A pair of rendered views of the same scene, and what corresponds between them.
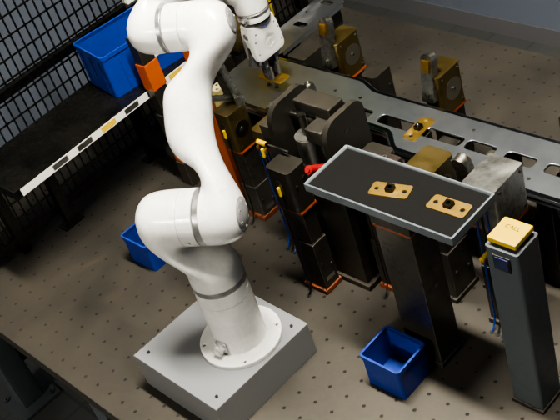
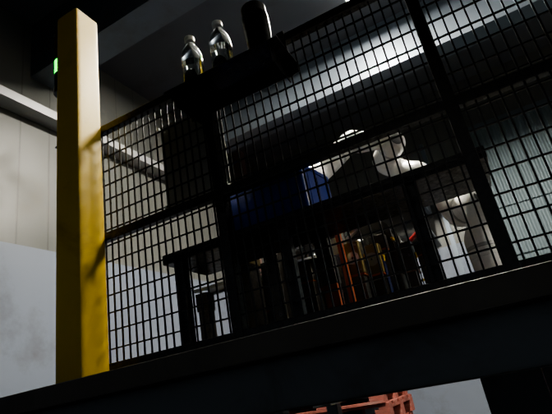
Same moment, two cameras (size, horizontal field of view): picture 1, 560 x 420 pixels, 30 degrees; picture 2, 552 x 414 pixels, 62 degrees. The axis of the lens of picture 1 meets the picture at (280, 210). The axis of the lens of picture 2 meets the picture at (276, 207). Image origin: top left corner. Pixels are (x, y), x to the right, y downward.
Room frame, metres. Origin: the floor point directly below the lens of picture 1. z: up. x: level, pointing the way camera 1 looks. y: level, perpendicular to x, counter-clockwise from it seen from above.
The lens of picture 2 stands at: (3.27, 1.27, 0.61)
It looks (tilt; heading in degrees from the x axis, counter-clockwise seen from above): 22 degrees up; 238
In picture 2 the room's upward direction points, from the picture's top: 11 degrees counter-clockwise
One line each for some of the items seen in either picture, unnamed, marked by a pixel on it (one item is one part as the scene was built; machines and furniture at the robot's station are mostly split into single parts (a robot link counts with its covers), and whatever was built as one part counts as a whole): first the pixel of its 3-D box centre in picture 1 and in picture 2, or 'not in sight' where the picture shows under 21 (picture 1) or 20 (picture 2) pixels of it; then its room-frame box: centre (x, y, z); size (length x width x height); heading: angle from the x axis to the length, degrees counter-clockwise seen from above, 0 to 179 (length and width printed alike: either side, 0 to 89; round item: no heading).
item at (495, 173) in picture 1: (501, 252); not in sight; (1.55, -0.41, 0.90); 0.13 x 0.08 x 0.41; 125
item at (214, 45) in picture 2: not in sight; (221, 49); (2.78, 0.35, 1.53); 0.07 x 0.07 x 0.20
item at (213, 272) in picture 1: (188, 239); (476, 217); (1.69, 0.20, 1.10); 0.19 x 0.12 x 0.24; 67
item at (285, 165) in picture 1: (301, 230); (420, 288); (1.86, -0.03, 0.89); 0.09 x 0.08 x 0.38; 125
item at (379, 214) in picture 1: (395, 192); (421, 241); (1.54, -0.22, 1.16); 0.37 x 0.14 x 0.02; 35
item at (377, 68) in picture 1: (390, 112); not in sight; (2.25, -0.36, 0.84); 0.10 x 0.05 x 0.29; 125
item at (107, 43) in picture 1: (138, 43); (275, 209); (2.61, 0.22, 1.10); 0.30 x 0.17 x 0.13; 117
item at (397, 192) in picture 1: (390, 188); not in sight; (1.55, -0.21, 1.17); 0.08 x 0.04 x 0.01; 49
